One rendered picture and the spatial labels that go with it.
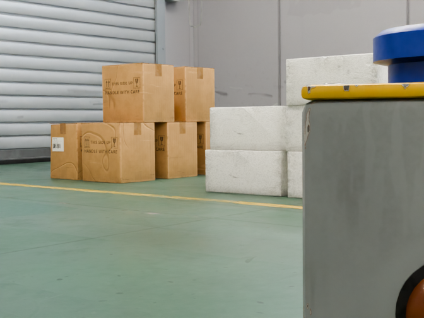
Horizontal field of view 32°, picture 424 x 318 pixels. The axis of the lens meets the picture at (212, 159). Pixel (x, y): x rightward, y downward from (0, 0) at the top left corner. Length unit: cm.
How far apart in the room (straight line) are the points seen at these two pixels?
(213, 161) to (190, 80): 101
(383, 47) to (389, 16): 586
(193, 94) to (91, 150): 67
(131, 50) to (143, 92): 274
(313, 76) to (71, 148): 160
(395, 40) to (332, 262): 6
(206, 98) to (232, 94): 270
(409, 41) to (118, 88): 372
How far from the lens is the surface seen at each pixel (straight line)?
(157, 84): 385
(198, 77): 412
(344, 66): 279
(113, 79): 393
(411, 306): 18
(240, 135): 308
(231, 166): 309
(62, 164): 406
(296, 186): 289
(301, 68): 288
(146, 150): 379
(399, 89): 17
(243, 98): 677
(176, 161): 396
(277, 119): 297
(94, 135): 381
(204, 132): 416
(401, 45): 19
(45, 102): 586
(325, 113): 17
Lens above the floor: 31
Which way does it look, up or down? 3 degrees down
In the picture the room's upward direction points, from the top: 1 degrees counter-clockwise
